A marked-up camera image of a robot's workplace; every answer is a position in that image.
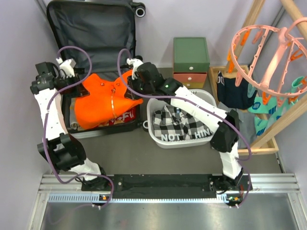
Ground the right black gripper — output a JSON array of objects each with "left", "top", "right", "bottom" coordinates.
[{"left": 125, "top": 75, "right": 154, "bottom": 102}]

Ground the black white plaid shirt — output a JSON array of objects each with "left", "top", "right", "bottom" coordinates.
[{"left": 152, "top": 104, "right": 213, "bottom": 142}]

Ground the orange garment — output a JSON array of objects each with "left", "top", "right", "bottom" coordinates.
[{"left": 74, "top": 70, "right": 143, "bottom": 129}]

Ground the white plastic basin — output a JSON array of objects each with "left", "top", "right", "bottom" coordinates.
[{"left": 143, "top": 98, "right": 212, "bottom": 149}]

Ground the black and white suitcase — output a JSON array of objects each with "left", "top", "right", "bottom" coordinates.
[{"left": 46, "top": 0, "right": 147, "bottom": 138}]

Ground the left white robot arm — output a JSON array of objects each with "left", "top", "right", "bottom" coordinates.
[{"left": 30, "top": 62, "right": 109, "bottom": 190}]

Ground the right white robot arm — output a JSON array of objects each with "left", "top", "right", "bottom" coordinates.
[{"left": 127, "top": 58, "right": 243, "bottom": 190}]

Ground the red printed t-shirt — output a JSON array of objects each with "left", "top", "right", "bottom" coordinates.
[{"left": 99, "top": 106, "right": 137, "bottom": 127}]

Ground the small colourful drawer cabinet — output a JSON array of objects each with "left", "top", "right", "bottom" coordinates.
[{"left": 173, "top": 37, "right": 210, "bottom": 89}]

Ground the dark navy garment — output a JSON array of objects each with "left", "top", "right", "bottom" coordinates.
[{"left": 217, "top": 71, "right": 257, "bottom": 110}]

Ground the grey button shirt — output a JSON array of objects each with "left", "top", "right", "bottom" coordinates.
[{"left": 236, "top": 109, "right": 257, "bottom": 145}]

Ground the teal patterned sock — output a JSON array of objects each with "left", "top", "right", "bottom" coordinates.
[{"left": 247, "top": 76, "right": 307, "bottom": 136}]

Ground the pink round clip hanger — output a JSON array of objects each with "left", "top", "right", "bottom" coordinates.
[{"left": 228, "top": 17, "right": 307, "bottom": 105}]

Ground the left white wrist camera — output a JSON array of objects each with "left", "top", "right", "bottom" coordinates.
[{"left": 56, "top": 57, "right": 76, "bottom": 78}]

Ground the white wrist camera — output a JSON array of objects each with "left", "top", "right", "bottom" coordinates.
[
  {"left": 126, "top": 58, "right": 143, "bottom": 72},
  {"left": 56, "top": 57, "right": 76, "bottom": 78}
]

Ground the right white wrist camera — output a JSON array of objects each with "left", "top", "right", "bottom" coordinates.
[{"left": 126, "top": 58, "right": 143, "bottom": 72}]

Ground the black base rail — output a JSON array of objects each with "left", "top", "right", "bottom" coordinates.
[{"left": 81, "top": 172, "right": 253, "bottom": 199}]

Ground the aluminium frame rail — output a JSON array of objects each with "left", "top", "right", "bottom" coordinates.
[{"left": 28, "top": 173, "right": 307, "bottom": 230}]

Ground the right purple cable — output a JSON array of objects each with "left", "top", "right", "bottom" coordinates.
[{"left": 117, "top": 49, "right": 252, "bottom": 208}]

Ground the wooden drying rack frame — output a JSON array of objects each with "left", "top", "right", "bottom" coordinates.
[{"left": 208, "top": 0, "right": 307, "bottom": 155}]

